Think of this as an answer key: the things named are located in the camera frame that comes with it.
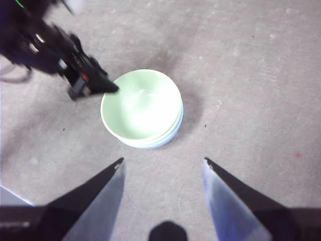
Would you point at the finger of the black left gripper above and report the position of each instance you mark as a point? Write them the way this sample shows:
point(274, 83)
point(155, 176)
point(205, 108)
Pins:
point(102, 85)

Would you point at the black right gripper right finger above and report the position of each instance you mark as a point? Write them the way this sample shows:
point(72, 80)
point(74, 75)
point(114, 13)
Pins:
point(250, 213)

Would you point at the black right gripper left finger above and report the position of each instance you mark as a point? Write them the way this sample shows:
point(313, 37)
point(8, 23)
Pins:
point(75, 213)

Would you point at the pale green bowl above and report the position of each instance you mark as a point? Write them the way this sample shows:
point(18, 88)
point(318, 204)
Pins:
point(143, 105)
point(160, 141)

